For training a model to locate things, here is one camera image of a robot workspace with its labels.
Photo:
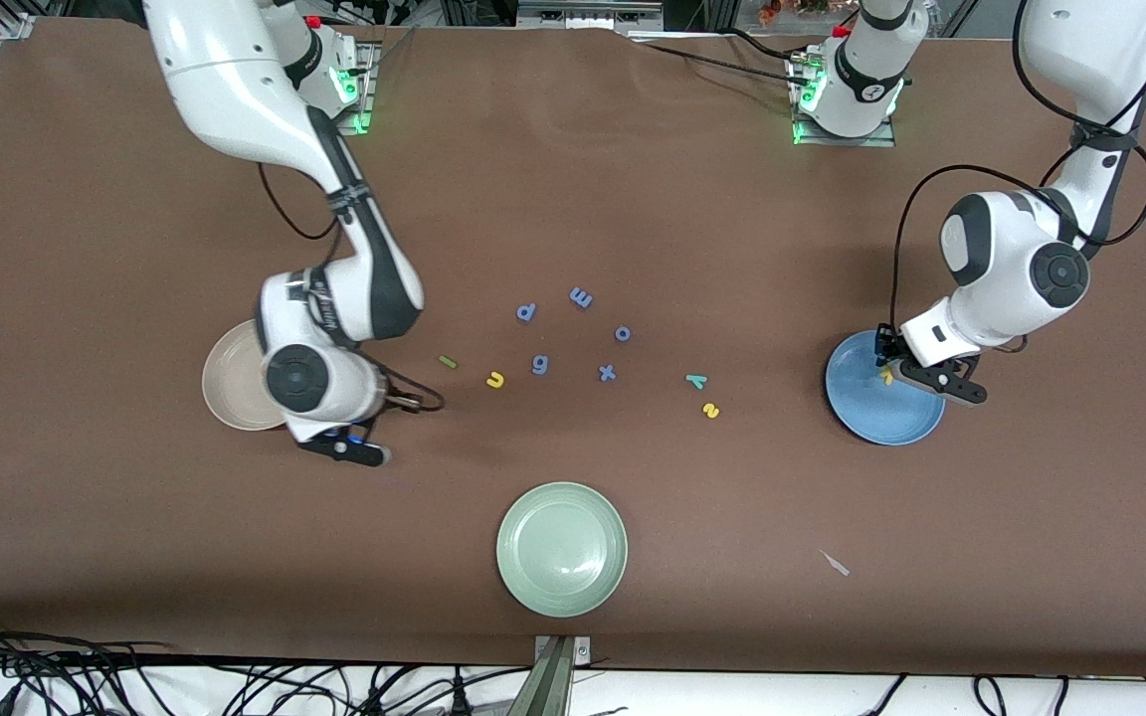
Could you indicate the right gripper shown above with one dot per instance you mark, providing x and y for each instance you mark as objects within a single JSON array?
[{"x": 390, "y": 393}]

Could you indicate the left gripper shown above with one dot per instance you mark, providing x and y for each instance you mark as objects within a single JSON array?
[{"x": 886, "y": 347}]

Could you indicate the yellow foam letter u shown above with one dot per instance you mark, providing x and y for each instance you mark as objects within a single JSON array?
[{"x": 495, "y": 381}]

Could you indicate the teal foam letter y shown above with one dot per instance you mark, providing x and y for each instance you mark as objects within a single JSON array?
[{"x": 695, "y": 378}]

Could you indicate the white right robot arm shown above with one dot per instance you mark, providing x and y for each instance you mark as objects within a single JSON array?
[{"x": 235, "y": 80}]

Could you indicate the blue plate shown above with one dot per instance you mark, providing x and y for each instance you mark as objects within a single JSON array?
[{"x": 891, "y": 423}]

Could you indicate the beige brown plate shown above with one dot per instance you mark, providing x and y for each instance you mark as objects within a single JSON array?
[{"x": 230, "y": 388}]

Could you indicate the small pale tape scrap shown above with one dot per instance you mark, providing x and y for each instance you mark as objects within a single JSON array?
[{"x": 835, "y": 563}]

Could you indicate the blue foam letter g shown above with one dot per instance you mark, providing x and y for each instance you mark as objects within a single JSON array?
[{"x": 540, "y": 365}]

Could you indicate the blue foam letter p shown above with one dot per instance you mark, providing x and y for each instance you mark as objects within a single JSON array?
[{"x": 525, "y": 313}]

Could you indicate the pale green plate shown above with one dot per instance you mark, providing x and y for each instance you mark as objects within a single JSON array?
[{"x": 561, "y": 552}]

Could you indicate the blue foam letter m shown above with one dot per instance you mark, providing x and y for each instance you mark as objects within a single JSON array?
[{"x": 581, "y": 297}]

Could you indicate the brown table cover sheet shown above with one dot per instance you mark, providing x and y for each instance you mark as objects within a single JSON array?
[{"x": 573, "y": 199}]

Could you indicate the silver equipment box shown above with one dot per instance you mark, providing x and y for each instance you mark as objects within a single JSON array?
[{"x": 583, "y": 14}]

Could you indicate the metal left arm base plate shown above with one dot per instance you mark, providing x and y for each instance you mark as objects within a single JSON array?
[{"x": 842, "y": 142}]

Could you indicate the metal camera post bracket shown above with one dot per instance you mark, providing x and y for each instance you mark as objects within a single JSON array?
[{"x": 555, "y": 686}]

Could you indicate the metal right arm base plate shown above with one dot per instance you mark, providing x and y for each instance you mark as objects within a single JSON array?
[{"x": 368, "y": 75}]

